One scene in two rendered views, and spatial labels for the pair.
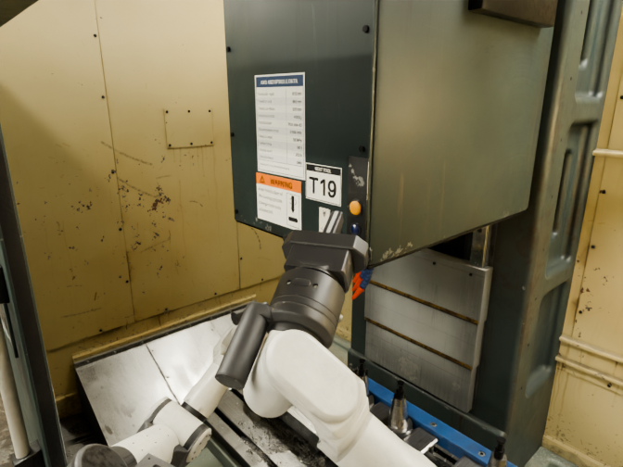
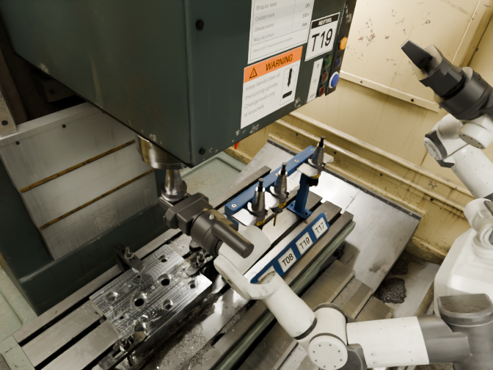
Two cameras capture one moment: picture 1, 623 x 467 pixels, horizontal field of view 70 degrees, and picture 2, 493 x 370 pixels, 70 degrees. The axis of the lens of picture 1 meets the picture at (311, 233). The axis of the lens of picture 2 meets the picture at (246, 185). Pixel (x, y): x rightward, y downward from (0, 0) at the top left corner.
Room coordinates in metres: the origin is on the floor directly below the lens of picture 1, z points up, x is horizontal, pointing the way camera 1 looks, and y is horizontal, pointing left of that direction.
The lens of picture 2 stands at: (1.07, 0.64, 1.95)
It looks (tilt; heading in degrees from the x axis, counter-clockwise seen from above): 40 degrees down; 260
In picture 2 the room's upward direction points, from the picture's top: 5 degrees clockwise
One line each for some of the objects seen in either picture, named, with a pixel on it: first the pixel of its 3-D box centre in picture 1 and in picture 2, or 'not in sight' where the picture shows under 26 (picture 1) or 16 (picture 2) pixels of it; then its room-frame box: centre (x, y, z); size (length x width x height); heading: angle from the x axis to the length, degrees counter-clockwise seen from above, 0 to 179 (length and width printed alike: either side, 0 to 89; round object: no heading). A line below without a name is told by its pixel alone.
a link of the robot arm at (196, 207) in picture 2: not in sight; (199, 219); (1.07, 0.04, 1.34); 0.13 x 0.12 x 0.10; 38
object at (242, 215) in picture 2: not in sight; (246, 218); (0.93, -0.08, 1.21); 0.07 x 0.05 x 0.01; 131
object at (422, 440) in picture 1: (418, 441); (289, 184); (0.77, -0.22, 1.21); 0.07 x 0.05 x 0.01; 131
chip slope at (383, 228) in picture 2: not in sight; (292, 225); (0.63, -0.47, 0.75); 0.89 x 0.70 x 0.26; 131
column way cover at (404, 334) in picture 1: (416, 318); (96, 175); (1.42, -0.37, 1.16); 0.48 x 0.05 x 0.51; 41
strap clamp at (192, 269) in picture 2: not in sight; (203, 266); (1.06, -0.10, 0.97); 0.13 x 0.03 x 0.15; 41
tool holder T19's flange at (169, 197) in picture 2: not in sight; (174, 190); (1.13, -0.03, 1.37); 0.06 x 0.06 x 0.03
